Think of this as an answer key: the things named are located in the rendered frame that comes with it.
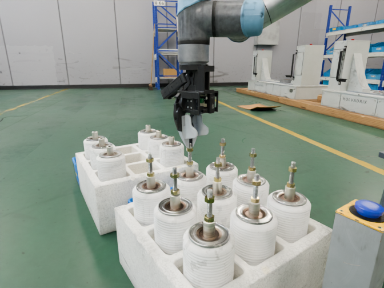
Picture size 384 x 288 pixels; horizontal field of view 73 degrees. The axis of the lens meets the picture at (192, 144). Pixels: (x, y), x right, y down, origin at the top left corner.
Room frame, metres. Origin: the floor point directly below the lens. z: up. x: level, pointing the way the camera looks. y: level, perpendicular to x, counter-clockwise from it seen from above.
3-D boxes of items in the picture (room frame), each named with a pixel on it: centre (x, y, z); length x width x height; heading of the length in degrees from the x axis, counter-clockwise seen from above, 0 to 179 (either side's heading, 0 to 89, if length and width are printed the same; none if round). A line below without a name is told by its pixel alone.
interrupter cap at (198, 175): (0.67, 0.01, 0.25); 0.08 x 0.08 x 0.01
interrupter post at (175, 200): (0.50, 0.04, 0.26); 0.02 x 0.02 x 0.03
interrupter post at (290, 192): (0.54, -0.23, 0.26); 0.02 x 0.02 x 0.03
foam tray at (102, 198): (1.01, 0.24, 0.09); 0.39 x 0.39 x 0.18; 32
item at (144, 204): (0.60, 0.10, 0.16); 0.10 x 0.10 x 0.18
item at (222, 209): (0.57, -0.06, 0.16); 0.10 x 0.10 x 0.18
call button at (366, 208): (0.37, -0.29, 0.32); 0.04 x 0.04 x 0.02
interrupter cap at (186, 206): (0.50, 0.04, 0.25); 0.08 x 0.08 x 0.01
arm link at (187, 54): (0.66, -0.01, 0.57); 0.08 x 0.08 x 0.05
